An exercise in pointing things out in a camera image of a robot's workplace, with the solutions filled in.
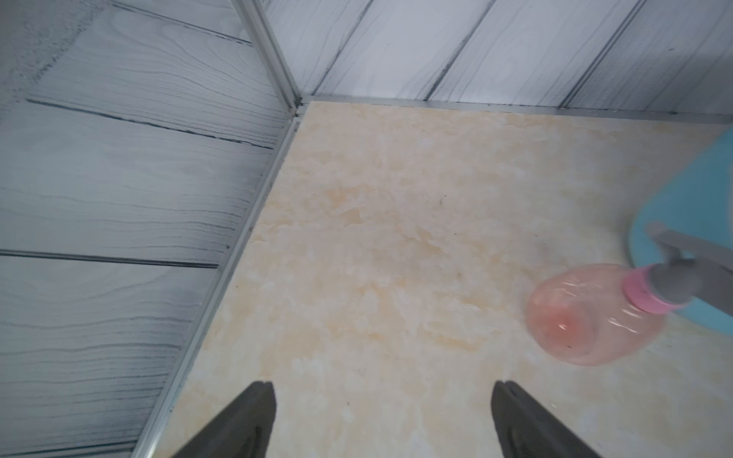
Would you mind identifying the pink spray bottle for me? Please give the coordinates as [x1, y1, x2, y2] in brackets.
[526, 223, 732, 366]

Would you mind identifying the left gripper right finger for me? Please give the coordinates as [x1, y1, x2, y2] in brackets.
[491, 381, 601, 458]

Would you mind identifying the light blue plastic bucket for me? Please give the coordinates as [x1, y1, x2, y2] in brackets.
[627, 122, 733, 337]

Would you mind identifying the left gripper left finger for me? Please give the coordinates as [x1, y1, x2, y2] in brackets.
[173, 381, 277, 458]

